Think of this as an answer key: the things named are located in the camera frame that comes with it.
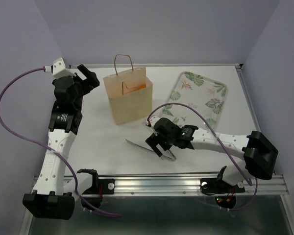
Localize metal kitchen tongs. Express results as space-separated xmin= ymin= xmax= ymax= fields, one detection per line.
xmin=125 ymin=139 xmax=176 ymax=162

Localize brown paper bag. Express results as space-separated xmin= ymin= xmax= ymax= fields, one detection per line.
xmin=103 ymin=59 xmax=153 ymax=125

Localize orange fake croissant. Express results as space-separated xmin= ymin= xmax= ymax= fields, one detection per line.
xmin=138 ymin=84 xmax=146 ymax=90

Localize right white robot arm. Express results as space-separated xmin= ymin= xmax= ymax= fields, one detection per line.
xmin=146 ymin=117 xmax=278 ymax=194

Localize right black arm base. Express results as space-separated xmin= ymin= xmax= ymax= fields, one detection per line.
xmin=199 ymin=178 xmax=245 ymax=209

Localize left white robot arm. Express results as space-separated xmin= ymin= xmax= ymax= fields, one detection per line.
xmin=23 ymin=64 xmax=100 ymax=220

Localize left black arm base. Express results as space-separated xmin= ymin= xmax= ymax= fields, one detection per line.
xmin=77 ymin=169 xmax=115 ymax=208

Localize floral leaf pattern tray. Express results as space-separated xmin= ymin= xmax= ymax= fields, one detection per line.
xmin=155 ymin=71 xmax=227 ymax=130

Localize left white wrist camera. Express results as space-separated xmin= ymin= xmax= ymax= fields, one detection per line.
xmin=44 ymin=57 xmax=76 ymax=79

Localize aluminium front rail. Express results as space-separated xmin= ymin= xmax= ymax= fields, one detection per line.
xmin=62 ymin=173 xmax=289 ymax=198

